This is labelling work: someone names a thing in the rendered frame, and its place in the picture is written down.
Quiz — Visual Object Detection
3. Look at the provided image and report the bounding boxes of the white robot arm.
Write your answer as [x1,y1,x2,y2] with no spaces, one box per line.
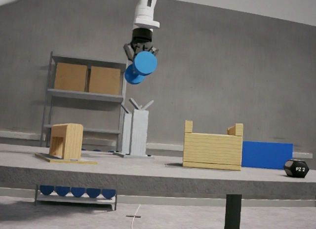
[0,0,159,31]

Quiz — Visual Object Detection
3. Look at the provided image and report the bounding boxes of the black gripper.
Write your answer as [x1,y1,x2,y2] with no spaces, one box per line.
[123,28,159,62]

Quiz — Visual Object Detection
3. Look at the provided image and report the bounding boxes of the light wooden crate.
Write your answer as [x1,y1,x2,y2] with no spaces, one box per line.
[182,121,243,171]

